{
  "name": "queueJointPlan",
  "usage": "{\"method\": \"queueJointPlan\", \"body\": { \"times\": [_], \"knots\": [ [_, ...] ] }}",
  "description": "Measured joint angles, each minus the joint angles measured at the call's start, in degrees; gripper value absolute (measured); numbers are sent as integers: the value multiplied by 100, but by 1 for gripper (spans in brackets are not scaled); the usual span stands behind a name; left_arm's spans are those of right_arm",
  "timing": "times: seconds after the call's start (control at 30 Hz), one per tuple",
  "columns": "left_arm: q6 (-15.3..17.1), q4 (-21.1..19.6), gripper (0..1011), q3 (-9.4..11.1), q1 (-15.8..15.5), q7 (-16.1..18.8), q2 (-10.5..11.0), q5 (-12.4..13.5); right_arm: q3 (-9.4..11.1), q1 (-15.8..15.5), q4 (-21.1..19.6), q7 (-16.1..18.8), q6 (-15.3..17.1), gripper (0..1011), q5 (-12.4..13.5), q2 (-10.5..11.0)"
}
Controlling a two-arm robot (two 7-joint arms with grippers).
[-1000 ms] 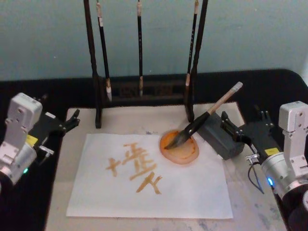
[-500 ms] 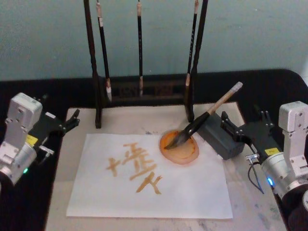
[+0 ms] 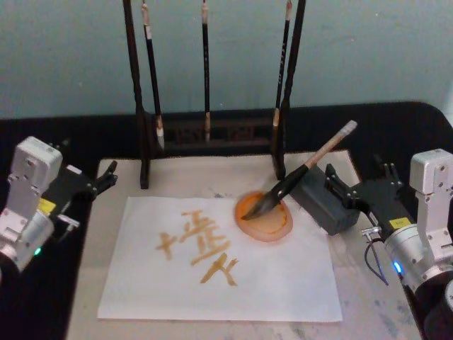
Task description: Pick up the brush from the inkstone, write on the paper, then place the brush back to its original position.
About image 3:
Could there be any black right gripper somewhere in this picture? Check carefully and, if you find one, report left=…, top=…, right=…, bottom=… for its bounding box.
left=324, top=154, right=414, bottom=237

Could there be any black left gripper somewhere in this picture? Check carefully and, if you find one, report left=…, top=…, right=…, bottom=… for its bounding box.
left=38, top=139, right=120, bottom=222

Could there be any dark grey rectangular block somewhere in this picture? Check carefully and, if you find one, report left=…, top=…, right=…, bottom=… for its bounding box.
left=289, top=164, right=360, bottom=237

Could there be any dark wooden brush rack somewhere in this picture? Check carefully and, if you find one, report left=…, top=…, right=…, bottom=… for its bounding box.
left=122, top=0, right=307, bottom=191

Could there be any orange ink dish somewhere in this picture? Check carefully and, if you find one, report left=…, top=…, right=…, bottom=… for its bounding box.
left=233, top=190, right=295, bottom=243

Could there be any hanging brush with white label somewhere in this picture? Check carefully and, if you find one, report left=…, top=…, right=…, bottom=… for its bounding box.
left=140, top=0, right=166, bottom=150

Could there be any pale grey felt mat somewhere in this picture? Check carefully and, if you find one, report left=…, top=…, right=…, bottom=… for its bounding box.
left=64, top=149, right=423, bottom=340

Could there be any hanging brush with gold writing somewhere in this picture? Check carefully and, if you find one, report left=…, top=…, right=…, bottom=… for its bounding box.
left=271, top=0, right=294, bottom=152

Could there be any white paper with brown characters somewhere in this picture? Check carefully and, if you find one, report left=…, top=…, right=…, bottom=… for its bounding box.
left=96, top=195, right=344, bottom=323

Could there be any black table cloth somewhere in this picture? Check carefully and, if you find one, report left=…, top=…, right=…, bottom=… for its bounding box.
left=0, top=100, right=453, bottom=340

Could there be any hanging black calligraphy brush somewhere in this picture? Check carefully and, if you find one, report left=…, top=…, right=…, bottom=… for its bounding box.
left=200, top=0, right=212, bottom=143

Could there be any thin dark gripper cable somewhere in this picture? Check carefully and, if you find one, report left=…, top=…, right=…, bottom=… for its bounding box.
left=364, top=239, right=390, bottom=286

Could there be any large brush with bamboo handle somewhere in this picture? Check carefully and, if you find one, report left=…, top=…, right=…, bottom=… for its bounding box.
left=241, top=119, right=359, bottom=222

